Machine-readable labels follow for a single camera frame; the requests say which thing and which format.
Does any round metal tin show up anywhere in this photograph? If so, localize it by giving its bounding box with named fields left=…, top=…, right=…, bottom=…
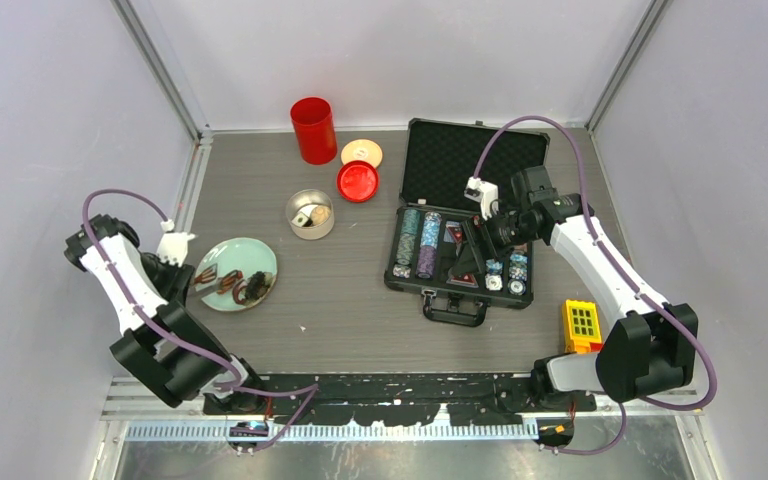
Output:
left=285, top=189, right=335, bottom=241

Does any red round lid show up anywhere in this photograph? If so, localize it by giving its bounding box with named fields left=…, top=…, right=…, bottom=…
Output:
left=336, top=160, right=380, bottom=203

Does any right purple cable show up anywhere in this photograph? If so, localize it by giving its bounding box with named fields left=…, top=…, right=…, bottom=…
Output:
left=471, top=115, right=719, bottom=457

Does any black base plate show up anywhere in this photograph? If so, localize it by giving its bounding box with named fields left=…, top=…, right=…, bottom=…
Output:
left=203, top=373, right=597, bottom=427

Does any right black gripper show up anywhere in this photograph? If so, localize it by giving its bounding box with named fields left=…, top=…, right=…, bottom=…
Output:
left=453, top=207, right=540, bottom=276

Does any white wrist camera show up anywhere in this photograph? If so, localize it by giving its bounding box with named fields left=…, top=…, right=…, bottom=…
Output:
left=156, top=219, right=197, bottom=267
left=464, top=177, right=500, bottom=220

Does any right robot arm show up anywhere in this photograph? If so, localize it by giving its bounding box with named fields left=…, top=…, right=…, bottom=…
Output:
left=451, top=167, right=698, bottom=411

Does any sushi roll piece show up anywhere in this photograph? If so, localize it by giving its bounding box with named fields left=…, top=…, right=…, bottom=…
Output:
left=292, top=205, right=314, bottom=228

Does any black poker chip case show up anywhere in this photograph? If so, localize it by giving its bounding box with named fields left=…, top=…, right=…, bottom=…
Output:
left=383, top=119, right=549, bottom=327

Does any red cylindrical container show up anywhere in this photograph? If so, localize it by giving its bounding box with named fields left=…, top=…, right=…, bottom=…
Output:
left=290, top=97, right=337, bottom=165

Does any cream round inner lid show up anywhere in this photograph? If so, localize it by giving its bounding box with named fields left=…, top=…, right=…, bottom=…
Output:
left=340, top=139, right=383, bottom=168

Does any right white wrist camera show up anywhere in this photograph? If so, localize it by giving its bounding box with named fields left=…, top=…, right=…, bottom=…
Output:
left=464, top=177, right=500, bottom=220

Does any beige dumpling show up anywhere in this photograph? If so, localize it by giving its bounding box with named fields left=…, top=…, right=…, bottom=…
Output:
left=309, top=205, right=331, bottom=226

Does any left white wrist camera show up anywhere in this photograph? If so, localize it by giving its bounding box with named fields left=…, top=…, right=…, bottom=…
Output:
left=156, top=219, right=197, bottom=267

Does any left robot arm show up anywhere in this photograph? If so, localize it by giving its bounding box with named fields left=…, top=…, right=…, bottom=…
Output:
left=64, top=214, right=267, bottom=414

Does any yellow toy block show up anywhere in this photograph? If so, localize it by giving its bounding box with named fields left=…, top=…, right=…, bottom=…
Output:
left=561, top=299, right=603, bottom=354

